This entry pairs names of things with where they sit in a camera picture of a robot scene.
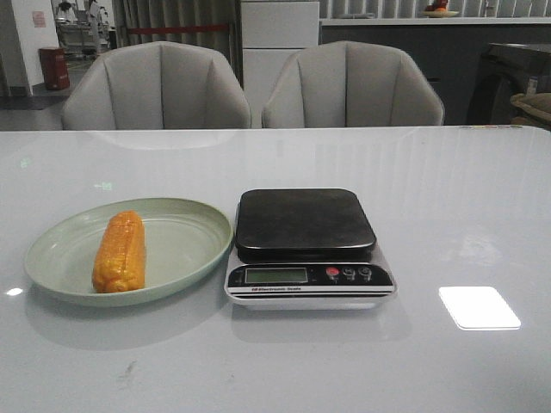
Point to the grey upholstered chair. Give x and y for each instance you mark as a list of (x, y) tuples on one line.
[(351, 84), (155, 86)]

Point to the right grey upholstered chair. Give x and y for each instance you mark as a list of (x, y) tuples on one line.
[(351, 84)]

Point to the dark glossy appliance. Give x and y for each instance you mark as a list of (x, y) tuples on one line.
[(506, 70)]

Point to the light green plate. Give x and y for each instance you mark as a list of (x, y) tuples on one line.
[(184, 241)]

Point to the dark grey counter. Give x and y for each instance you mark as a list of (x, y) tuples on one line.
[(447, 50)]

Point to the orange corn cob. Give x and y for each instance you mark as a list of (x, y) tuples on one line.
[(119, 264)]

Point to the red barrier tape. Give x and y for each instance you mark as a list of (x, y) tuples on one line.
[(180, 30)]

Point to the left grey upholstered chair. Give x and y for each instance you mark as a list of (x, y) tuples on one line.
[(155, 86)]

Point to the white cabinet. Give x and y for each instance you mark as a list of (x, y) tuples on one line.
[(272, 31)]

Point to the fruit bowl on counter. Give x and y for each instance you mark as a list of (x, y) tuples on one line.
[(438, 9)]

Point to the black silver electronic scale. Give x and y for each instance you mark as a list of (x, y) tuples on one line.
[(306, 249)]

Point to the red trash bin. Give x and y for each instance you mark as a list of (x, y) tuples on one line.
[(54, 68)]

